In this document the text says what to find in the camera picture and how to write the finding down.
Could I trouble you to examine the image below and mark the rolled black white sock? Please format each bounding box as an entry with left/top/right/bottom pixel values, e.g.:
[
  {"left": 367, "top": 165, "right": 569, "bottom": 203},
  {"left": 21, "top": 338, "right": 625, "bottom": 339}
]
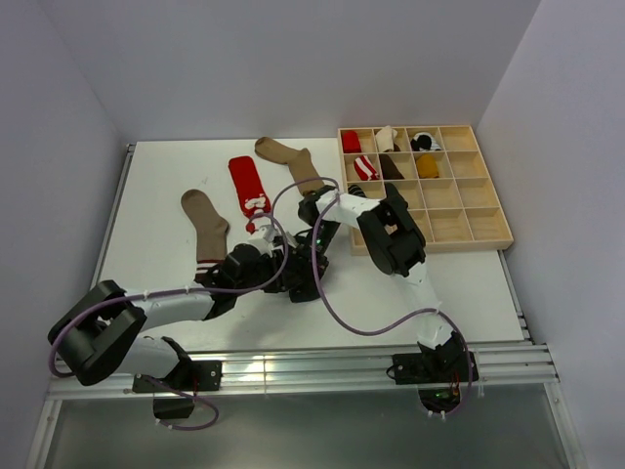
[{"left": 410, "top": 132, "right": 441, "bottom": 152}]

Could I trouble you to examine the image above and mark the rolled black striped sock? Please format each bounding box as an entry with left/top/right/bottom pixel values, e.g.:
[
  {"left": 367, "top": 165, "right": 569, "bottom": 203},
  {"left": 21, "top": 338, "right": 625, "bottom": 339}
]
[{"left": 348, "top": 184, "right": 367, "bottom": 198}]

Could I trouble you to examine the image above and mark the tan sock at back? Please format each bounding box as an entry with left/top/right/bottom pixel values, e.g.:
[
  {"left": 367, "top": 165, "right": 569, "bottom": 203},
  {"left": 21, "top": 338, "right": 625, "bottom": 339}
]
[{"left": 254, "top": 137, "right": 325, "bottom": 196}]

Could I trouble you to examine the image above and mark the brown sock with striped cuff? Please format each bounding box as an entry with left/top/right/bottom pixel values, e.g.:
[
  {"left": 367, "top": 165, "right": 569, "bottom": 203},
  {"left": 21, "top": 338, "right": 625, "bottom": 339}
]
[{"left": 181, "top": 189, "right": 229, "bottom": 283}]

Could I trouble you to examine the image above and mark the rolled red white striped sock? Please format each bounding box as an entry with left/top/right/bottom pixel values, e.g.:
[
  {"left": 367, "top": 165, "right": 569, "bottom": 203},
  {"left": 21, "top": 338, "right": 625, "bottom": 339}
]
[{"left": 354, "top": 154, "right": 380, "bottom": 181}]

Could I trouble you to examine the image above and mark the rolled cream sock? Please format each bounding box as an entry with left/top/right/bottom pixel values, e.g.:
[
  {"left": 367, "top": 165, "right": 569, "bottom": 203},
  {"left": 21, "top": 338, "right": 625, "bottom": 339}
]
[{"left": 375, "top": 126, "right": 397, "bottom": 152}]

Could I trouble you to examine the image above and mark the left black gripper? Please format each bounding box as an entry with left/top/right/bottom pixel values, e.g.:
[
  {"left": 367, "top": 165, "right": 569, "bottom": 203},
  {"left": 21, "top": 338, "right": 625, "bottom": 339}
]
[{"left": 234, "top": 249, "right": 303, "bottom": 296}]

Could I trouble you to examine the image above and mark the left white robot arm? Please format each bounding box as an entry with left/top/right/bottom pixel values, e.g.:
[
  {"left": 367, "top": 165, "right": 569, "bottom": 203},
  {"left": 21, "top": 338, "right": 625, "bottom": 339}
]
[{"left": 48, "top": 243, "right": 311, "bottom": 390}]

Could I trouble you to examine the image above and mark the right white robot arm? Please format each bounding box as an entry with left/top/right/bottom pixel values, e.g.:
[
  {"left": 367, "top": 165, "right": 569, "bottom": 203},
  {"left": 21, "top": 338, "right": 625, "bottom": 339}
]
[{"left": 298, "top": 186, "right": 477, "bottom": 386}]

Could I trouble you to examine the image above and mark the navy blue patterned sock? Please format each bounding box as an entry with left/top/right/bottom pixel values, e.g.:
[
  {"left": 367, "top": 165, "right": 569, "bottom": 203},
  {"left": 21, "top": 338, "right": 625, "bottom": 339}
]
[{"left": 288, "top": 280, "right": 319, "bottom": 304}]

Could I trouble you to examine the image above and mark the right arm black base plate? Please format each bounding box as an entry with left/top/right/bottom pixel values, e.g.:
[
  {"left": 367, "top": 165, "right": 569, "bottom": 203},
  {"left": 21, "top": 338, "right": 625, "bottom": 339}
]
[{"left": 386, "top": 332, "right": 479, "bottom": 419}]

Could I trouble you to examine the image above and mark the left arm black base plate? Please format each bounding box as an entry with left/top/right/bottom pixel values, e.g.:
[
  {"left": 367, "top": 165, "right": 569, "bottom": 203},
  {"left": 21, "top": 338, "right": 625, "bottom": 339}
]
[{"left": 132, "top": 360, "right": 223, "bottom": 426}]

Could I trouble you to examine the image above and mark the aluminium mounting rail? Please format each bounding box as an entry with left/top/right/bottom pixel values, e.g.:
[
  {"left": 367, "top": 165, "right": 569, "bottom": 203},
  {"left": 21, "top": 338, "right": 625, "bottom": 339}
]
[{"left": 26, "top": 144, "right": 587, "bottom": 469}]

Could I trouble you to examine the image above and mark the wooden compartment tray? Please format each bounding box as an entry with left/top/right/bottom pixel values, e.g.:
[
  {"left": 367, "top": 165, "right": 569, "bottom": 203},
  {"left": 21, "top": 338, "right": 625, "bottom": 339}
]
[{"left": 338, "top": 125, "right": 514, "bottom": 252}]

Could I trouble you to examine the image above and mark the rolled dark brown sock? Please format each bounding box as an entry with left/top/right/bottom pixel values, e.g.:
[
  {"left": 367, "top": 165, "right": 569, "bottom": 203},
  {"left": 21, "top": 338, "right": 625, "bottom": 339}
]
[{"left": 379, "top": 153, "right": 404, "bottom": 180}]

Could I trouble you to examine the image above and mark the red sock with white pattern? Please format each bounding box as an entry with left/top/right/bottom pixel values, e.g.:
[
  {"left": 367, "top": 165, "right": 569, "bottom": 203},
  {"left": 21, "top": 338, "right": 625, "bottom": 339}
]
[{"left": 228, "top": 155, "right": 271, "bottom": 218}]

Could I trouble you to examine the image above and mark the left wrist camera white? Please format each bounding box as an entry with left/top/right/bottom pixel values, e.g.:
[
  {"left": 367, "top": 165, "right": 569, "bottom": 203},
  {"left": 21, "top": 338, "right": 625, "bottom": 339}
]
[{"left": 247, "top": 224, "right": 276, "bottom": 255}]

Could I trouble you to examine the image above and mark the rolled mustard yellow sock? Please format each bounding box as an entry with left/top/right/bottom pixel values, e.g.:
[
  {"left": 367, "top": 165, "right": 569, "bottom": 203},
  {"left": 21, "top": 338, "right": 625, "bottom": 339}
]
[{"left": 415, "top": 154, "right": 439, "bottom": 179}]

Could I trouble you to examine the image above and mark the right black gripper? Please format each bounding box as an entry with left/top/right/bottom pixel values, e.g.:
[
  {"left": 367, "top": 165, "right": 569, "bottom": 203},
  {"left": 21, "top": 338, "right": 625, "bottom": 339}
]
[{"left": 290, "top": 220, "right": 341, "bottom": 296}]

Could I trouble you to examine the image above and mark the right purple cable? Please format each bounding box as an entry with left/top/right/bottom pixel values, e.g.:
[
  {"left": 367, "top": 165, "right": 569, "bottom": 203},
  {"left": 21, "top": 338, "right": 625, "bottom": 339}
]
[{"left": 271, "top": 176, "right": 476, "bottom": 419}]

